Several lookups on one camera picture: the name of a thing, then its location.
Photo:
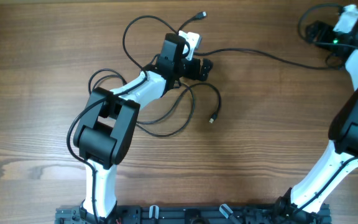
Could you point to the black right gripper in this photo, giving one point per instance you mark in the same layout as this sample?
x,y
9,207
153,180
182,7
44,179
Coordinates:
x,y
326,31

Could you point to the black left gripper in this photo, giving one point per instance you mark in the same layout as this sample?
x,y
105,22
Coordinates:
x,y
195,73

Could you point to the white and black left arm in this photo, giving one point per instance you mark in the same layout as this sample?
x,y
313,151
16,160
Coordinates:
x,y
101,135

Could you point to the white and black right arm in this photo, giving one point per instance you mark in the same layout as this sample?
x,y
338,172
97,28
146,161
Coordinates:
x,y
302,203

